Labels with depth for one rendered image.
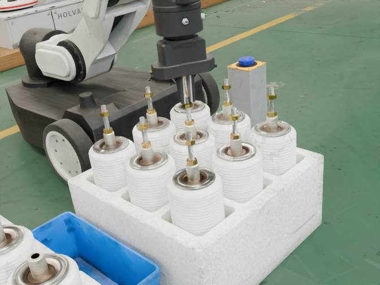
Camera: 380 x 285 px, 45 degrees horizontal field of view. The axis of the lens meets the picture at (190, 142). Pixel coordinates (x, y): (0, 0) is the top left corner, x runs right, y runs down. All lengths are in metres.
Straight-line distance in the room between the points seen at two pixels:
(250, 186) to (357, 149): 0.63
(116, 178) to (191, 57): 0.29
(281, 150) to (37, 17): 2.23
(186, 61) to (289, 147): 0.27
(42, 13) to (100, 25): 1.66
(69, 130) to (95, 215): 0.34
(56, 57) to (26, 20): 1.39
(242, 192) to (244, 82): 0.37
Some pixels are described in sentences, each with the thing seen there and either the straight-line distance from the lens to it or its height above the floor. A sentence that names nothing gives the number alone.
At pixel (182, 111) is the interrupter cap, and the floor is 0.25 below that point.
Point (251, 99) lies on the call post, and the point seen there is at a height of 0.24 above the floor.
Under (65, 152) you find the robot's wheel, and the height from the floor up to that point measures 0.11.
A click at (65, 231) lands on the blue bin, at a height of 0.08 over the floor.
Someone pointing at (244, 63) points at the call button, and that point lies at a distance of 1.14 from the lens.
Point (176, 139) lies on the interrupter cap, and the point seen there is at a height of 0.25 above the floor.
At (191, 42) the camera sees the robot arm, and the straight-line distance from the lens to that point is 0.85.
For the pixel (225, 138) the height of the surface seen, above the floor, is 0.22.
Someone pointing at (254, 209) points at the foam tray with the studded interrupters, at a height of 0.18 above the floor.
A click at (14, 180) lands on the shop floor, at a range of 1.48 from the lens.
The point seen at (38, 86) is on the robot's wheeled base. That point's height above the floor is 0.17.
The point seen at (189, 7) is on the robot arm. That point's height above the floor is 0.52.
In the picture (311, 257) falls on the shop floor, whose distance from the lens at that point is 1.01.
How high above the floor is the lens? 0.65
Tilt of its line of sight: 26 degrees down
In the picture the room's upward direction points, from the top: 6 degrees counter-clockwise
